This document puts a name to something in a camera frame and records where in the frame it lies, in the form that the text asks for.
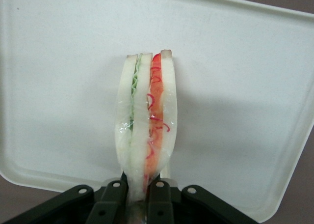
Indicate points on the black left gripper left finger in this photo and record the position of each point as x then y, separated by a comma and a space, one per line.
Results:
108, 204

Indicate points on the triangle sandwich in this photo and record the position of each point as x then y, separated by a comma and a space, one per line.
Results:
139, 111

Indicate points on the beige rectangular tray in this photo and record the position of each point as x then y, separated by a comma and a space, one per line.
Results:
73, 62

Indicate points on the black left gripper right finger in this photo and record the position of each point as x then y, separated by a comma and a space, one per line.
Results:
162, 204

